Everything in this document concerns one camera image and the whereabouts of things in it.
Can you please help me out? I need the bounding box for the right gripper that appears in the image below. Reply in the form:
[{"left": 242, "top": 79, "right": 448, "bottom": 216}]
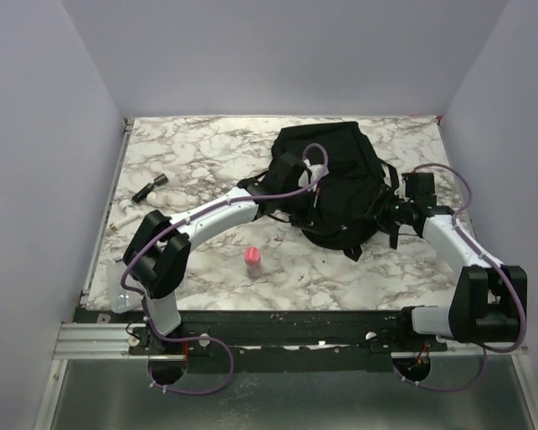
[{"left": 357, "top": 184, "right": 414, "bottom": 237}]

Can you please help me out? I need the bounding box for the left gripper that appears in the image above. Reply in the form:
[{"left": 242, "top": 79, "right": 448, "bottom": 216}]
[{"left": 278, "top": 186, "right": 328, "bottom": 236}]

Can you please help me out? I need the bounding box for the black backpack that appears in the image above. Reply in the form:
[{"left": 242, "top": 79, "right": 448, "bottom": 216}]
[{"left": 270, "top": 122, "right": 398, "bottom": 262}]

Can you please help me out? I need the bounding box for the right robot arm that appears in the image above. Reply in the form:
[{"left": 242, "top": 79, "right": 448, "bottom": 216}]
[{"left": 375, "top": 170, "right": 527, "bottom": 353}]

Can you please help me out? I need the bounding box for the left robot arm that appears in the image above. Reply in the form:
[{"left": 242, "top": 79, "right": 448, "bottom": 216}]
[{"left": 120, "top": 143, "right": 329, "bottom": 354}]

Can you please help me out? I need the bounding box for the pink lidded bottle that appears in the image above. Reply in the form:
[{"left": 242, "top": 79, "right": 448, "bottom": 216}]
[{"left": 244, "top": 246, "right": 263, "bottom": 278}]

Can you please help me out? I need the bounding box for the black cylinder tool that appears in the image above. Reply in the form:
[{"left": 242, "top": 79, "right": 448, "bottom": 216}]
[{"left": 131, "top": 174, "right": 169, "bottom": 204}]

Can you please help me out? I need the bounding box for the white pipe fitting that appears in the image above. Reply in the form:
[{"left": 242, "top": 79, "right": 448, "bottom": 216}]
[{"left": 108, "top": 192, "right": 168, "bottom": 232}]

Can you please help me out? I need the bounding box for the clear plastic box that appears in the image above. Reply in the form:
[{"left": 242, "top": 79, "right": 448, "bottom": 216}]
[{"left": 105, "top": 257, "right": 187, "bottom": 314}]

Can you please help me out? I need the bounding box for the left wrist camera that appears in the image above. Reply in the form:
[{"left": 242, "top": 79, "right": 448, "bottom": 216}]
[{"left": 298, "top": 159, "right": 328, "bottom": 187}]

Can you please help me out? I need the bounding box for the black mounting rail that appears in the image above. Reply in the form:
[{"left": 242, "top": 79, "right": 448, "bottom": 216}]
[{"left": 74, "top": 308, "right": 447, "bottom": 374}]

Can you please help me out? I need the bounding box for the aluminium frame rail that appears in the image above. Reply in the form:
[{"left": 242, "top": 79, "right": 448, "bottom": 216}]
[{"left": 51, "top": 320, "right": 152, "bottom": 362}]

